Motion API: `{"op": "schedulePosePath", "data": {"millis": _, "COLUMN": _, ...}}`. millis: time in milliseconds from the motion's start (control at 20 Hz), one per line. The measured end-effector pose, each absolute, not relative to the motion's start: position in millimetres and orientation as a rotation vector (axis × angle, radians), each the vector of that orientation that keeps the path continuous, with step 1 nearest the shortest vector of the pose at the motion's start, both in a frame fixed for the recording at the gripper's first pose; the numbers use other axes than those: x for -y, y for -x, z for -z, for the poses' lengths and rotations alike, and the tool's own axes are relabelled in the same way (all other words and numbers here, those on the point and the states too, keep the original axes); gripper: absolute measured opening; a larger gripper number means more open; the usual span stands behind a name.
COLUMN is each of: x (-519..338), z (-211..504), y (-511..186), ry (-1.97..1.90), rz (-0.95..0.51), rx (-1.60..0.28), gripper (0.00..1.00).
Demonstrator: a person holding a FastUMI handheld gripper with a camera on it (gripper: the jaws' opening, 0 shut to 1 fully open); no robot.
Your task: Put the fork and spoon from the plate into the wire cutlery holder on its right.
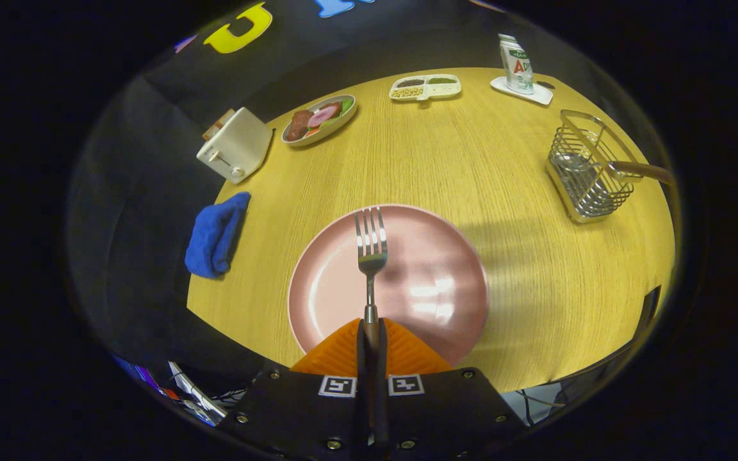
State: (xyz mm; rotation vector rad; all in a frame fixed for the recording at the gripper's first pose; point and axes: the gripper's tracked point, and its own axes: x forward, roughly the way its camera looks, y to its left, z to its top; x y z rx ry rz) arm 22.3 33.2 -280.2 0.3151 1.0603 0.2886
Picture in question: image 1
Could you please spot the white square coaster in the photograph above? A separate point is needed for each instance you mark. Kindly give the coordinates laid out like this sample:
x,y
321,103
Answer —
x,y
539,96

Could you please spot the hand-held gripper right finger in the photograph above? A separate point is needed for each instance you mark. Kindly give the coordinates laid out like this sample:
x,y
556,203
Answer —
x,y
384,358

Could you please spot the bowl of toy food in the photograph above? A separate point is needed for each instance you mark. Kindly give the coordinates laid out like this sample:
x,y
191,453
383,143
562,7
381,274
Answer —
x,y
318,120

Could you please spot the white divided dish of beans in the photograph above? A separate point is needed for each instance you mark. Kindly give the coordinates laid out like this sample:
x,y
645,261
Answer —
x,y
425,88

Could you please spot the pink plate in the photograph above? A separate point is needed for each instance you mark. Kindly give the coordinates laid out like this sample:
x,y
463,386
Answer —
x,y
426,275

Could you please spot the white toaster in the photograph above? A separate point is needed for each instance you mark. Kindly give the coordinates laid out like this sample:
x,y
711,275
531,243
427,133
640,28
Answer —
x,y
234,147

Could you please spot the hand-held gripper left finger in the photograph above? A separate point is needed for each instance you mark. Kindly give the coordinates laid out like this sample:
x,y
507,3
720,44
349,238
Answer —
x,y
362,358

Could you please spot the black backdrop cloth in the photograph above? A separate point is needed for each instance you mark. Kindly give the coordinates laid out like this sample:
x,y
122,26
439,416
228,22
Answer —
x,y
151,160

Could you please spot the blue cloth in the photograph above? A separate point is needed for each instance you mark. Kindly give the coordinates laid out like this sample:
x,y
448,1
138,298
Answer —
x,y
215,237

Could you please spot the toast slice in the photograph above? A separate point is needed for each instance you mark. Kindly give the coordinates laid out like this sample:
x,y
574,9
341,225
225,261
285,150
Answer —
x,y
225,118
211,132

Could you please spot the black table bracket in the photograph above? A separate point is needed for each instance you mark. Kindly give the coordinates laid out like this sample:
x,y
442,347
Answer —
x,y
649,307

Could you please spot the black round table grommet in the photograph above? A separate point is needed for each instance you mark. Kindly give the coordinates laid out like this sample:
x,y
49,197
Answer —
x,y
546,84

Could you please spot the white drink bottle green cap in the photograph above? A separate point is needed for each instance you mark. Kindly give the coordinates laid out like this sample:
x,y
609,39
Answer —
x,y
517,67

